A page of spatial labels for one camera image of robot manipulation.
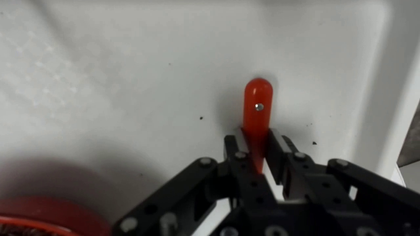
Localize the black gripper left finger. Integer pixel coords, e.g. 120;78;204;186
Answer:
113;127;275;236

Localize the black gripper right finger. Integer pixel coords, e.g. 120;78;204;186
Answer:
267;127;420;236

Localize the red handled metal spoon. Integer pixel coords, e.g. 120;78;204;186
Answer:
242;77;275;175

